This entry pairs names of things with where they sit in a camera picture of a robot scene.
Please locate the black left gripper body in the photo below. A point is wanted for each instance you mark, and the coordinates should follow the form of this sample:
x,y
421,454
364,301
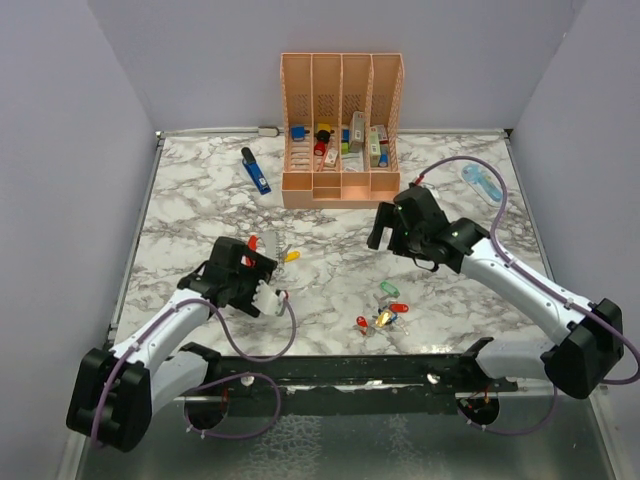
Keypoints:
x,y
246,280

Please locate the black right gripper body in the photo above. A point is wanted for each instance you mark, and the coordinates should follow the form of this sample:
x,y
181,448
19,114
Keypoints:
x,y
407,240

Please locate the grey red key organizer plate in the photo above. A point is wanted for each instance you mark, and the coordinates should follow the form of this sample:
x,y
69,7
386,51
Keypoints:
x,y
271,244

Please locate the yellow head key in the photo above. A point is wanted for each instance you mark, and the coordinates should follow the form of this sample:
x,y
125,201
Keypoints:
x,y
291,256

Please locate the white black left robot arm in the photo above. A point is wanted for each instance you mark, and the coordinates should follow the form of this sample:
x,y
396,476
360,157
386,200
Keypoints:
x,y
118,390

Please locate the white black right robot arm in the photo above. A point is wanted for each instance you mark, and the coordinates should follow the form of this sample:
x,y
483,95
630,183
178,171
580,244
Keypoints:
x,y
582,342

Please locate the silver keys pile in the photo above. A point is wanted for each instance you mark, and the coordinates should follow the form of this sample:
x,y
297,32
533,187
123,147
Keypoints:
x,y
382,303

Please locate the green key tag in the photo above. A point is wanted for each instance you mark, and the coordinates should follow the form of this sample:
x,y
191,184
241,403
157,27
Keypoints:
x,y
389,289

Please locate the white red box in organizer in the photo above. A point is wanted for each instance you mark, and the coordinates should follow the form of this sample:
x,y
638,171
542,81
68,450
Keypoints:
x,y
378,146

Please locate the packaged blue toothbrush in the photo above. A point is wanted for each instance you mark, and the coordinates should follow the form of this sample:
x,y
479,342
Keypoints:
x,y
482,182

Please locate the yellow key tag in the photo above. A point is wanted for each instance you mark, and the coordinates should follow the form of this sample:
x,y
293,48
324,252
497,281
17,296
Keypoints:
x,y
384,318

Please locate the blue black stapler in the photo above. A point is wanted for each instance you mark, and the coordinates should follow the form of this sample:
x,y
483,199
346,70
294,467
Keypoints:
x,y
254,171

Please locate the red black cylinder toy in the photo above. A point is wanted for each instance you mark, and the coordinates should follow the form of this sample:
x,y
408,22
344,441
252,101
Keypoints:
x,y
322,141

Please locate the grey box in organizer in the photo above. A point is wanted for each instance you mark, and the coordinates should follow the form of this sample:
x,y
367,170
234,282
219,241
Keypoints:
x,y
356,132

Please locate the small red key tag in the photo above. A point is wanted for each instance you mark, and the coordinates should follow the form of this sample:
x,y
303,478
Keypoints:
x,y
362,325

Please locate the peach plastic desk organizer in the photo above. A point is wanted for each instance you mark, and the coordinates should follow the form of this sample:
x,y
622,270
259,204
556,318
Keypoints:
x,y
341,116

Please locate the blue block in organizer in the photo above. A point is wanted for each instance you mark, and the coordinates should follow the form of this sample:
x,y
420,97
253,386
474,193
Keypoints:
x,y
298,133

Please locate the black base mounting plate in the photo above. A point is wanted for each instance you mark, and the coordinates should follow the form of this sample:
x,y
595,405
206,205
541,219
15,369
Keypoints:
x,y
348,385

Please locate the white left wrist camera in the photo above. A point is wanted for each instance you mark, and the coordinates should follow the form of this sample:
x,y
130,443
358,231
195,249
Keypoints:
x,y
270,301

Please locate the white plug at wall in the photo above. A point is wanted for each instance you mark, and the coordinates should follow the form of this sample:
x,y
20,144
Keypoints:
x,y
268,131

